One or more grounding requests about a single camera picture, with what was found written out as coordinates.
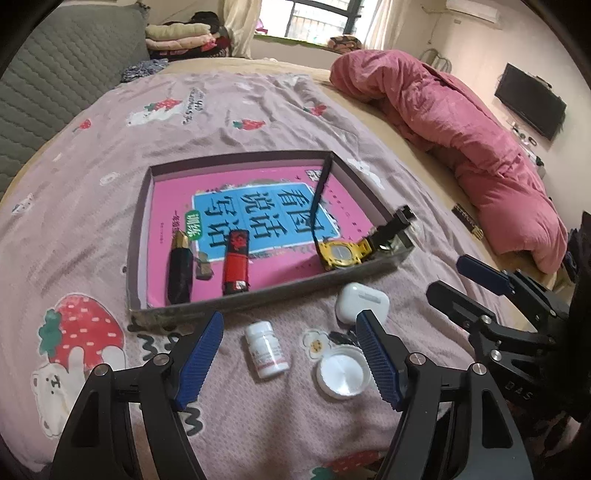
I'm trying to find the white round jar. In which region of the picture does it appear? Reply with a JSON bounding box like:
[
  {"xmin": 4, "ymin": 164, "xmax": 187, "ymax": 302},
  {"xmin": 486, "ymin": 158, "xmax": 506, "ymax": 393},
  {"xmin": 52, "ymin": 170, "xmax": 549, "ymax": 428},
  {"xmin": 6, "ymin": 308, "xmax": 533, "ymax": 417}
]
[{"xmin": 315, "ymin": 344, "xmax": 372, "ymax": 400}]

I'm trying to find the wall-mounted black television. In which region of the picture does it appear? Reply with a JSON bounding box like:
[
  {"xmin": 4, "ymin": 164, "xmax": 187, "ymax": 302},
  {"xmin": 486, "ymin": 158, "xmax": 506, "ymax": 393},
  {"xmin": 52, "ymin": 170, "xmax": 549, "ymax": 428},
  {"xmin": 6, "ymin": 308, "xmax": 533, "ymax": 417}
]
[{"xmin": 494, "ymin": 63, "xmax": 568, "ymax": 141}]

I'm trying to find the pink and blue book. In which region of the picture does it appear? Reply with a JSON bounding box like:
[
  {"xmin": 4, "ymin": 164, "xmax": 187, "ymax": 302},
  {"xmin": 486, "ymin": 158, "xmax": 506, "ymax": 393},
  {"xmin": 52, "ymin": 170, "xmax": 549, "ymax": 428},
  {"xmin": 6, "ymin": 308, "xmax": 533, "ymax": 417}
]
[{"xmin": 148, "ymin": 168, "xmax": 377, "ymax": 305}]

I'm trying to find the white pill bottle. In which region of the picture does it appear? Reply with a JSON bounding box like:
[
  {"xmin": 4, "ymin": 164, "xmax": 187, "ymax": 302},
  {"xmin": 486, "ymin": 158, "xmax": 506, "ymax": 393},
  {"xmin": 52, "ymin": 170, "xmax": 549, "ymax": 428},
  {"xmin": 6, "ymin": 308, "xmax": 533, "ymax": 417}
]
[{"xmin": 245, "ymin": 322, "xmax": 291, "ymax": 380}]

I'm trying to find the white air conditioner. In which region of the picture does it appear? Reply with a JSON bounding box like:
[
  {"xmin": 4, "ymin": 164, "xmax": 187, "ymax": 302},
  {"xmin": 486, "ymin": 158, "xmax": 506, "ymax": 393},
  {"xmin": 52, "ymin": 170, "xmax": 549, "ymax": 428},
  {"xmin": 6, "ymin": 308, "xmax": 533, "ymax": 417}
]
[{"xmin": 445, "ymin": 0, "xmax": 502, "ymax": 24}]

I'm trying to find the stack of folded blankets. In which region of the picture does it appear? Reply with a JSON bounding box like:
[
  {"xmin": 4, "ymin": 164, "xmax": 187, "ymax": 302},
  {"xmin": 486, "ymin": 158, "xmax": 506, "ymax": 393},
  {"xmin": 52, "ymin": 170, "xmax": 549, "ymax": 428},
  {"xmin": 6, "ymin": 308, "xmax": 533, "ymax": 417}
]
[{"xmin": 145, "ymin": 21, "xmax": 232, "ymax": 58}]

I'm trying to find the grey quilted headboard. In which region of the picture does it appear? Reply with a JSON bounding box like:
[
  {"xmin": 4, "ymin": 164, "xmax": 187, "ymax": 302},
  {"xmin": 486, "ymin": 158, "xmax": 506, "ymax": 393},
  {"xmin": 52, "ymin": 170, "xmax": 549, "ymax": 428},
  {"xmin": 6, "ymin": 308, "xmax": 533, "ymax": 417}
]
[{"xmin": 0, "ymin": 4, "xmax": 151, "ymax": 195}]

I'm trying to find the barred window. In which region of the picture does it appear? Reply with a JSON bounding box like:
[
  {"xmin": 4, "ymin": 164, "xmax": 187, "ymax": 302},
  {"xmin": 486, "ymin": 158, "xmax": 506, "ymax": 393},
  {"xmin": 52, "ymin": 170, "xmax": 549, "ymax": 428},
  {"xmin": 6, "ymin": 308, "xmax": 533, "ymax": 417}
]
[{"xmin": 277, "ymin": 0, "xmax": 384, "ymax": 47}]

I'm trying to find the yellow watch with black strap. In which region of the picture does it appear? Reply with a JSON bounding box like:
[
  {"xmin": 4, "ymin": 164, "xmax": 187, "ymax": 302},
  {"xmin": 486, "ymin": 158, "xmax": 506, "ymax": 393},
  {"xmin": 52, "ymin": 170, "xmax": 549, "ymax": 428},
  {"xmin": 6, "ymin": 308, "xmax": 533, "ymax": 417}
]
[{"xmin": 311, "ymin": 154, "xmax": 414, "ymax": 271}]

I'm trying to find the cream curtain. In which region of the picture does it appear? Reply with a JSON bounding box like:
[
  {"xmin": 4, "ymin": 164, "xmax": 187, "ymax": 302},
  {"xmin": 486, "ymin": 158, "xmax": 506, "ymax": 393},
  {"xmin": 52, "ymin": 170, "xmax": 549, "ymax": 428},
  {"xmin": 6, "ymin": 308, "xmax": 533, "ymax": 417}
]
[
  {"xmin": 365, "ymin": 0, "xmax": 399, "ymax": 47},
  {"xmin": 219, "ymin": 0, "xmax": 259, "ymax": 58}
]

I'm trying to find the black and gold lipstick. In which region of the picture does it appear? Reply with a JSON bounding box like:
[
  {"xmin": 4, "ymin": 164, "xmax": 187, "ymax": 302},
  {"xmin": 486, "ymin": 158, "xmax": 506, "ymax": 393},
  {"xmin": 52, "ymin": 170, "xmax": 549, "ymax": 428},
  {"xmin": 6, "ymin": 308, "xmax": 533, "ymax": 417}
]
[{"xmin": 167, "ymin": 232, "xmax": 195, "ymax": 304}]

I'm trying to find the white earbuds case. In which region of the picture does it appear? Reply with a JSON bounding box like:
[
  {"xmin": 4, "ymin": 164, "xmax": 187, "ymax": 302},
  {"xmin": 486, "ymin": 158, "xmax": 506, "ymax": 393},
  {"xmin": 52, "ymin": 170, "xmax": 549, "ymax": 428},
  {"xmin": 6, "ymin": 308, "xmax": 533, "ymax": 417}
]
[{"xmin": 335, "ymin": 282, "xmax": 389, "ymax": 329}]

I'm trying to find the blue patterned cloth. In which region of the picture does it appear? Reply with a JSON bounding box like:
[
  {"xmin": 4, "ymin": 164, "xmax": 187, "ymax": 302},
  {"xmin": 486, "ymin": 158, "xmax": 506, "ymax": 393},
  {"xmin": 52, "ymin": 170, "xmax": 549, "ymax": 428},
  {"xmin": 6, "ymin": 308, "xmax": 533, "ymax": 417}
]
[{"xmin": 121, "ymin": 59, "xmax": 167, "ymax": 84}]

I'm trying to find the black gold fabric label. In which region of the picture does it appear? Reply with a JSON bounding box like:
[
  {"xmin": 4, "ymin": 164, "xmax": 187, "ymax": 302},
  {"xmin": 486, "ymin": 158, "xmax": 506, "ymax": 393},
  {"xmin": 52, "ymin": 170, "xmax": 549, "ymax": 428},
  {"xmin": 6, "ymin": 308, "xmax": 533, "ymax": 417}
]
[{"xmin": 452, "ymin": 203, "xmax": 485, "ymax": 238}]

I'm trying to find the shallow grey cardboard tray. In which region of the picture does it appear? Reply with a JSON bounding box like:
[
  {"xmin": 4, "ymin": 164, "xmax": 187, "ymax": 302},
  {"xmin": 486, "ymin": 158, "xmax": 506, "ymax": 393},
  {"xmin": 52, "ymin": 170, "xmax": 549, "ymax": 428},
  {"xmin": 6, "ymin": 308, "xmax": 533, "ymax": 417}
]
[{"xmin": 126, "ymin": 150, "xmax": 415, "ymax": 326}]

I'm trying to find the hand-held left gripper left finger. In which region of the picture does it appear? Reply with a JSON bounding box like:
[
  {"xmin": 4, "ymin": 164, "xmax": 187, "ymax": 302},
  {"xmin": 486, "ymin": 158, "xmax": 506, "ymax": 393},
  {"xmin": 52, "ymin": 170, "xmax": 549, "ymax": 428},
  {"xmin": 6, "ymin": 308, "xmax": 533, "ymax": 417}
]
[{"xmin": 48, "ymin": 311, "xmax": 225, "ymax": 480}]

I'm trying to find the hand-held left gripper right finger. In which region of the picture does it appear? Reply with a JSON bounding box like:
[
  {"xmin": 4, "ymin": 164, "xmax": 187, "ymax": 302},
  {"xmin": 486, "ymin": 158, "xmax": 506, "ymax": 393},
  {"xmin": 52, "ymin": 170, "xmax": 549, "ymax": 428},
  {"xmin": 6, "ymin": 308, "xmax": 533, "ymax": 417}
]
[{"xmin": 355, "ymin": 311, "xmax": 529, "ymax": 480}]

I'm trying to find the red lighter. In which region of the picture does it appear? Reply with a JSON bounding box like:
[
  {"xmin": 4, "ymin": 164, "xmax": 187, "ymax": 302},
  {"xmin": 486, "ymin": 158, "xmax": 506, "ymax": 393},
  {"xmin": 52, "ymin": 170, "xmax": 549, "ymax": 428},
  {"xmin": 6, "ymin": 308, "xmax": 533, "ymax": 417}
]
[{"xmin": 222, "ymin": 231, "xmax": 252, "ymax": 296}]

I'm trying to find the dark floral cushion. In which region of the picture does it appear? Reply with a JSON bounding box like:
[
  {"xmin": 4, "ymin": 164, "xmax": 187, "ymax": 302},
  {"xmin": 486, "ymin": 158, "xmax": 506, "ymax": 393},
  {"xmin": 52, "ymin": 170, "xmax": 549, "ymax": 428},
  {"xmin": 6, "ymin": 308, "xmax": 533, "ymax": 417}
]
[{"xmin": 327, "ymin": 34, "xmax": 363, "ymax": 52}]

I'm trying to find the black clothing pile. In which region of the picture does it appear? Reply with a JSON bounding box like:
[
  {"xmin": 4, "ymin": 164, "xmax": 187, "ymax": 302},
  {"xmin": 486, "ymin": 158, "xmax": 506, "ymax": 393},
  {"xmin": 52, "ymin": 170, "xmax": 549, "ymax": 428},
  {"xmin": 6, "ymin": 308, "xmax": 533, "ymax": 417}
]
[{"xmin": 190, "ymin": 11, "xmax": 222, "ymax": 33}]

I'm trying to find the purple printed blanket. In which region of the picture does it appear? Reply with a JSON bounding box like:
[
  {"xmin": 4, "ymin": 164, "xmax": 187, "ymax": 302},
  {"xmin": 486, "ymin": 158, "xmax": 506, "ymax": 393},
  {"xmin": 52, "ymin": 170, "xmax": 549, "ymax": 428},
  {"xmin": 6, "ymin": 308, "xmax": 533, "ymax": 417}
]
[{"xmin": 0, "ymin": 69, "xmax": 532, "ymax": 480}]

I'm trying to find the pink duvet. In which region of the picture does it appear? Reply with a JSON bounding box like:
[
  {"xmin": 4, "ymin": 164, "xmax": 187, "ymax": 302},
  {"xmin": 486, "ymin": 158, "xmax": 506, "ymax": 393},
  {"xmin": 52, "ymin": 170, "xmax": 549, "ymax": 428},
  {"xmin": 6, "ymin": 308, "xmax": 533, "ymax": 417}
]
[{"xmin": 330, "ymin": 48, "xmax": 568, "ymax": 273}]

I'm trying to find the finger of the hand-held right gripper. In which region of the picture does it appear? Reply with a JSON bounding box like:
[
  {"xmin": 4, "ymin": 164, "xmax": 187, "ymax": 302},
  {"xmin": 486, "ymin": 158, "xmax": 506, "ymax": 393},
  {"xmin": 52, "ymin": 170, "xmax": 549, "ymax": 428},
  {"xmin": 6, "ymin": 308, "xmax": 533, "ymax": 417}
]
[
  {"xmin": 456, "ymin": 255, "xmax": 571, "ymax": 319},
  {"xmin": 426, "ymin": 281, "xmax": 555, "ymax": 365}
]

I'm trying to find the metal chair back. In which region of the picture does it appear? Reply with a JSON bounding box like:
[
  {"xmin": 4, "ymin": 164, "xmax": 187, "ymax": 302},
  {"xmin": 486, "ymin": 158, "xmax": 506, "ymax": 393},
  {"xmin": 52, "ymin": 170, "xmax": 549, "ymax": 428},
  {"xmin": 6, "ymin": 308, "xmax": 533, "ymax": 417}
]
[{"xmin": 419, "ymin": 46, "xmax": 453, "ymax": 73}]

